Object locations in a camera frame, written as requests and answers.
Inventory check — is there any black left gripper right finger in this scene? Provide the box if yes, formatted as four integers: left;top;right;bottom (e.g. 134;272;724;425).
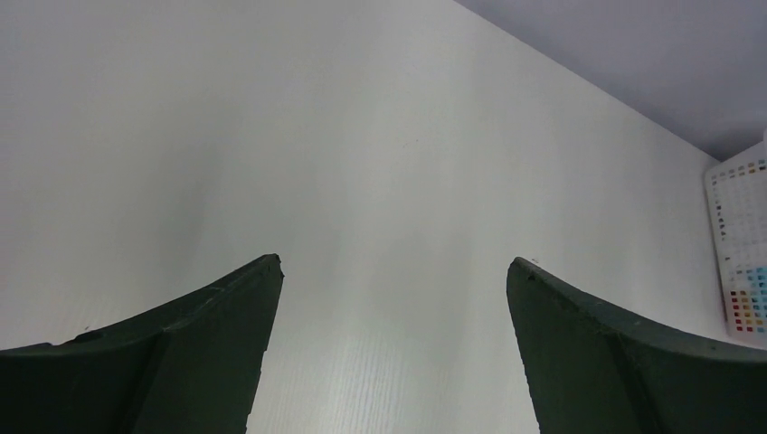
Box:
506;258;766;433

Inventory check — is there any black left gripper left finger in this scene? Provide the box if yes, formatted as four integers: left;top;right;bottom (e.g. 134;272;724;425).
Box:
1;254;284;433

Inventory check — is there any white plastic laundry basket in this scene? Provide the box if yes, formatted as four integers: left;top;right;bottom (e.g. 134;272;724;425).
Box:
704;142;766;348

